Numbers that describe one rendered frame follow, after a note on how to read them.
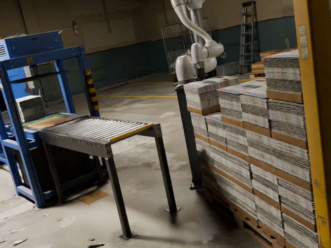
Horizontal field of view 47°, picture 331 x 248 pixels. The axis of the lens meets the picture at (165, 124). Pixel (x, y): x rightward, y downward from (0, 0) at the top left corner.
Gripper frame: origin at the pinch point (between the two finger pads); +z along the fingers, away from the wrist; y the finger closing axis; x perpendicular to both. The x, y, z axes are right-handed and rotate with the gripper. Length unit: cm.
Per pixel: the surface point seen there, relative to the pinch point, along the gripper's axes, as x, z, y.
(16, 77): 344, -32, -160
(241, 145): -86, 26, -18
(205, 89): -32.2, -7.0, -12.4
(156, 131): -6, 22, -50
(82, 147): 13, 23, -111
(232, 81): -32.0, -7.5, 11.5
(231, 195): -60, 72, -18
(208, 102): -31.6, 4.0, -11.5
